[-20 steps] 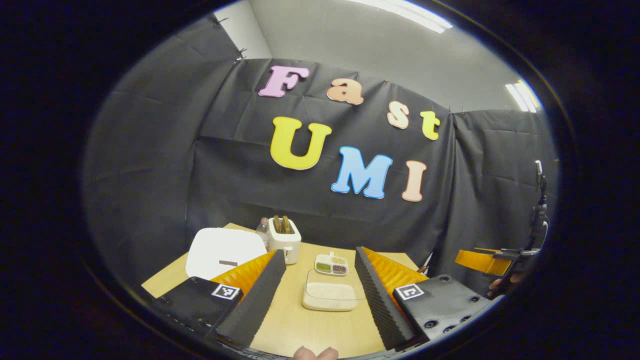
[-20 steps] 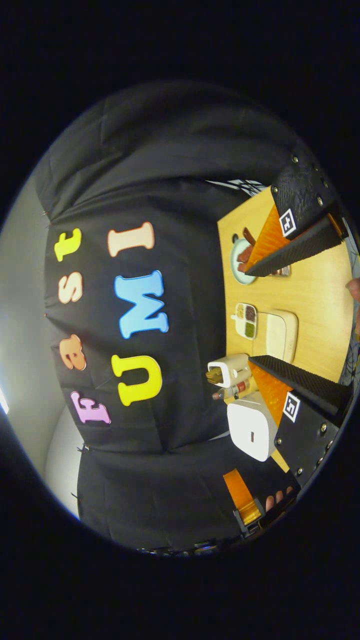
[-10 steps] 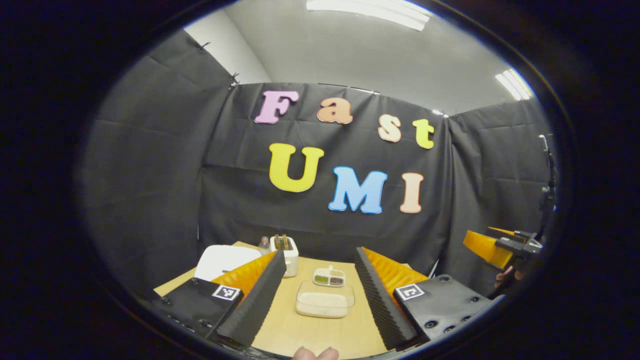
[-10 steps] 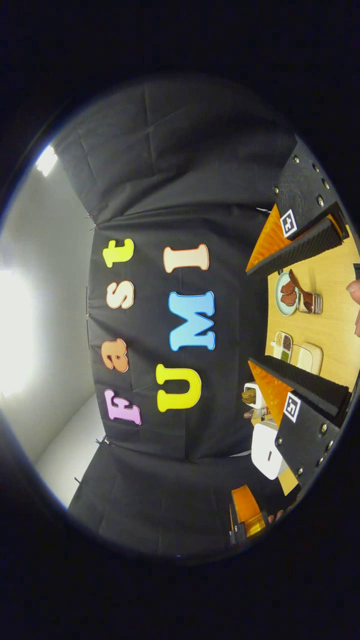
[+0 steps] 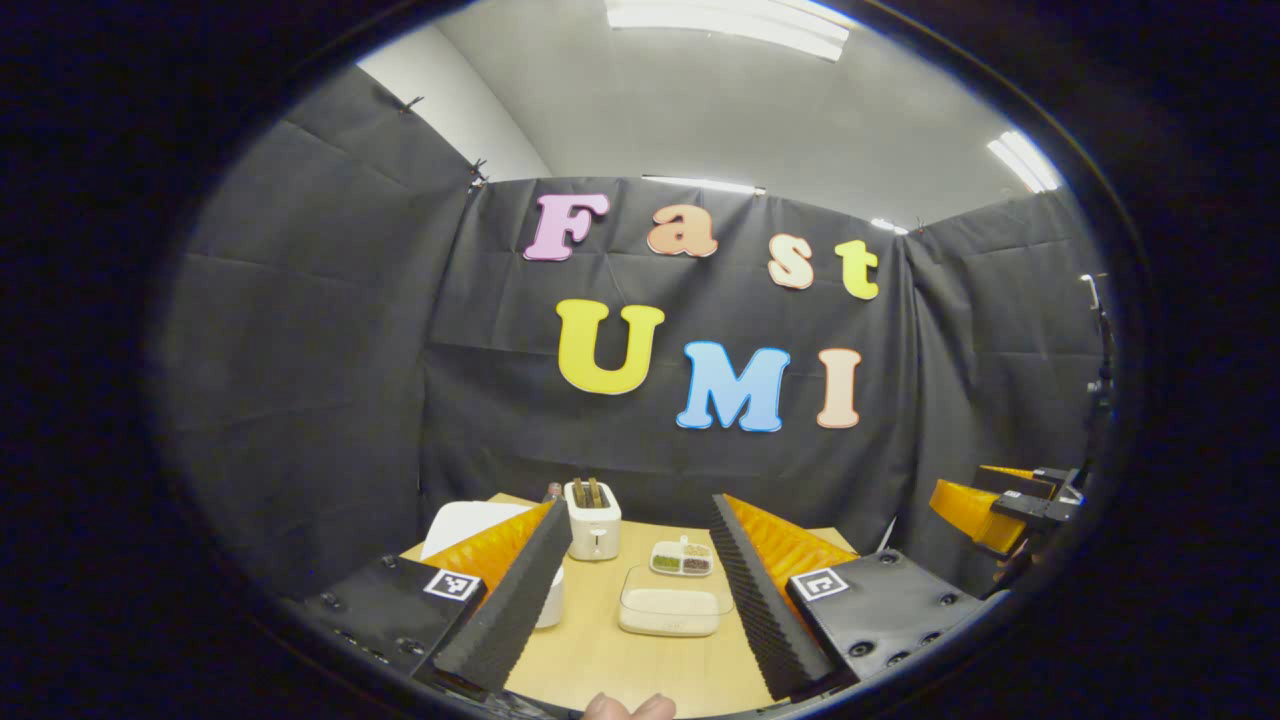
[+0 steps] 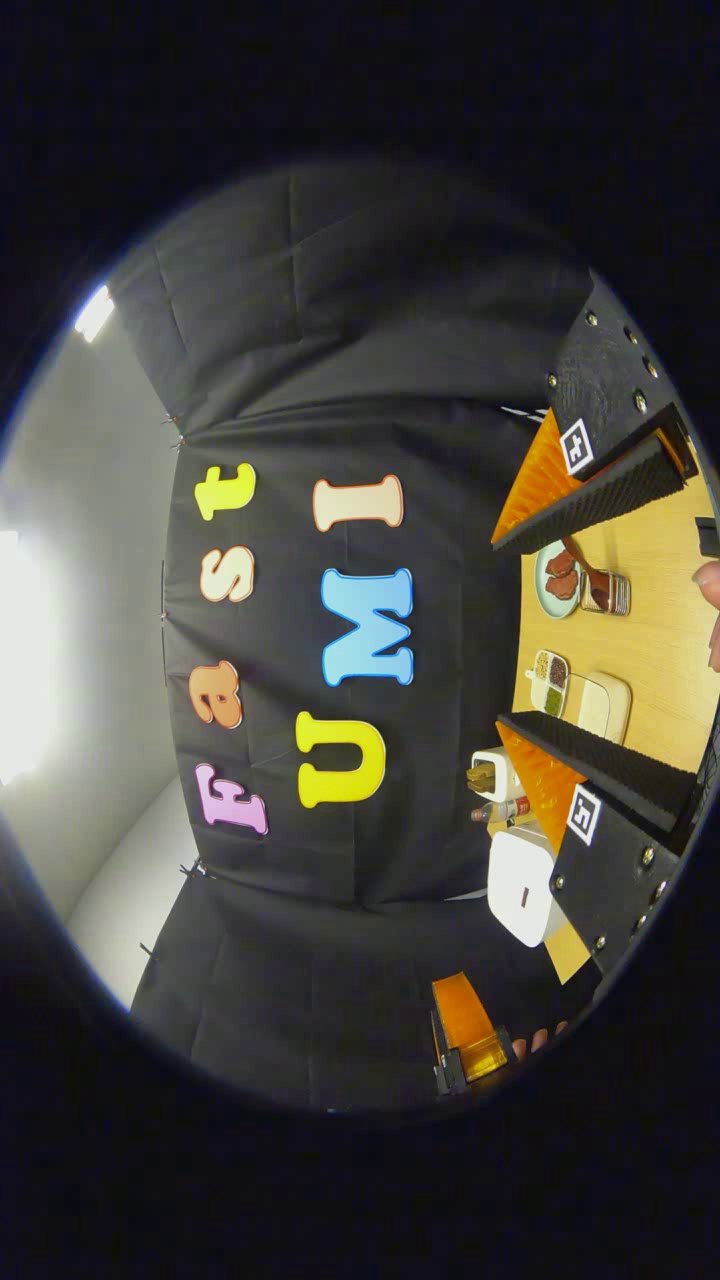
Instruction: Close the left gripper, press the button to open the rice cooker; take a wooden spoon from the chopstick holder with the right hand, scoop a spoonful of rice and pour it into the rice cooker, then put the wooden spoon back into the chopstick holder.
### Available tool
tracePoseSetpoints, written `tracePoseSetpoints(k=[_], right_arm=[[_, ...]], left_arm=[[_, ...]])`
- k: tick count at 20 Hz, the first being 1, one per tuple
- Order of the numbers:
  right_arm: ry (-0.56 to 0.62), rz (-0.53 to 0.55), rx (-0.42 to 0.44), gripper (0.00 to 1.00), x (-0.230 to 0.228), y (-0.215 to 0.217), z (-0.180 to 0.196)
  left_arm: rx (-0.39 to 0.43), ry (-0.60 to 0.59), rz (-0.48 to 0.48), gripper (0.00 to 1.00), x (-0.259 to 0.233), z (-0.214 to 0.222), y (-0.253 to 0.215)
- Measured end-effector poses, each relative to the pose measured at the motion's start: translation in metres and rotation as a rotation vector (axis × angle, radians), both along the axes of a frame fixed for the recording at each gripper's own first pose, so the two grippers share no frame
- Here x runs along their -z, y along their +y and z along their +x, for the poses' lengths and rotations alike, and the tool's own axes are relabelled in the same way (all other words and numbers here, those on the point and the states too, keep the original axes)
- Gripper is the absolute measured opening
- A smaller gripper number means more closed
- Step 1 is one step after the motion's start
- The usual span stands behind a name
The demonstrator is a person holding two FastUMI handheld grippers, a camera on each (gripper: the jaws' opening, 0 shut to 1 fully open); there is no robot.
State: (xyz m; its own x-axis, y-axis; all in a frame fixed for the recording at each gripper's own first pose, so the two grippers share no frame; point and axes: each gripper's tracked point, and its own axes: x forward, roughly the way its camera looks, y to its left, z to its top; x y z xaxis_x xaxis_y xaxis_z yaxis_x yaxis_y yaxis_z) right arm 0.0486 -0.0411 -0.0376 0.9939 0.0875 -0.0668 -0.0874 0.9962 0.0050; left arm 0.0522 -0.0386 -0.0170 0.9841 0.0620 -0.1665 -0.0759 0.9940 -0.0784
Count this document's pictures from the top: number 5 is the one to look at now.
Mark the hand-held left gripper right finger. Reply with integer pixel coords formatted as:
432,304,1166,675
710,493,986,701

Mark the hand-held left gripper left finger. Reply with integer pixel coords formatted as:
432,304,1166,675
300,497,574,698

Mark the clear box of rice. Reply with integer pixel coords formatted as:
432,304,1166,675
618,565,734,638

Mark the white rice cooker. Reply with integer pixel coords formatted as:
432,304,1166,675
421,500,566,629

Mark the white divided bean dish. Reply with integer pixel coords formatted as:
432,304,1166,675
650,536,714,578

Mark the white toaster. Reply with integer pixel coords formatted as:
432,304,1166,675
563,482,622,562

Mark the black backdrop cloth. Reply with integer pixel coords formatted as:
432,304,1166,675
150,65,1116,601

